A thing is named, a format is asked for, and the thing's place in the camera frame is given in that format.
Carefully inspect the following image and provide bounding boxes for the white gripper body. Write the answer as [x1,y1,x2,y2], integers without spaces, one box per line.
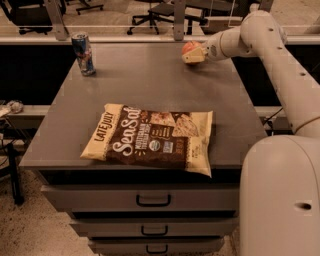
[203,33,224,61]

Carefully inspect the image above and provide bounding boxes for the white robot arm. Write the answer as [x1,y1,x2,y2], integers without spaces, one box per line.
[182,10,320,256]

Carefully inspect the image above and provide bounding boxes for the red apple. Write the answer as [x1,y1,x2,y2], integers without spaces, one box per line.
[182,41,202,54]

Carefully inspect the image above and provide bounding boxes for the brown chip bag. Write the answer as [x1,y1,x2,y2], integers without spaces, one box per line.
[81,104,213,176]

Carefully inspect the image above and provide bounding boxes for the blue energy drink can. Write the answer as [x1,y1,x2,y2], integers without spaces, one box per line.
[71,32,96,76]

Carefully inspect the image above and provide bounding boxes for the top drawer black handle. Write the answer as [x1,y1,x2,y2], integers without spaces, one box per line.
[136,195,171,207]

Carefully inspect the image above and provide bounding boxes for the bottom drawer black handle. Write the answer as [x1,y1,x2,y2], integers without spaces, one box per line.
[145,245,168,255]

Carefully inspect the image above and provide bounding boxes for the black stand at left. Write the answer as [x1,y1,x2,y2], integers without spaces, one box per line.
[0,141,24,205]

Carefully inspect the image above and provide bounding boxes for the black office chair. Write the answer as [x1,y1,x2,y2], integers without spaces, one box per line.
[0,0,53,35]
[127,0,208,40]

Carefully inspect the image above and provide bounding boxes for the grey drawer cabinet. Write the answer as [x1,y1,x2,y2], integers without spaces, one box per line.
[22,43,265,256]

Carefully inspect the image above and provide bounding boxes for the middle drawer black handle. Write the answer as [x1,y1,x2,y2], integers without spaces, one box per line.
[140,226,168,236]

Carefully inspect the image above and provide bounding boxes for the black office chair centre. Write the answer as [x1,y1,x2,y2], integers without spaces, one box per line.
[127,0,208,40]

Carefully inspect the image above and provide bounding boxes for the black cable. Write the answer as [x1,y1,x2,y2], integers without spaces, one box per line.
[261,105,284,134]

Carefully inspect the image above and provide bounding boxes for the drawer black handle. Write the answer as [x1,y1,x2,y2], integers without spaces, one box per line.
[145,245,168,255]
[140,226,168,236]
[136,195,171,207]

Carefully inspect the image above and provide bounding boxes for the black office chair left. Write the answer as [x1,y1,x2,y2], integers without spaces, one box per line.
[0,0,53,35]

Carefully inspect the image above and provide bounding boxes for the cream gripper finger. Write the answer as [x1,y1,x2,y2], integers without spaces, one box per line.
[182,47,206,64]

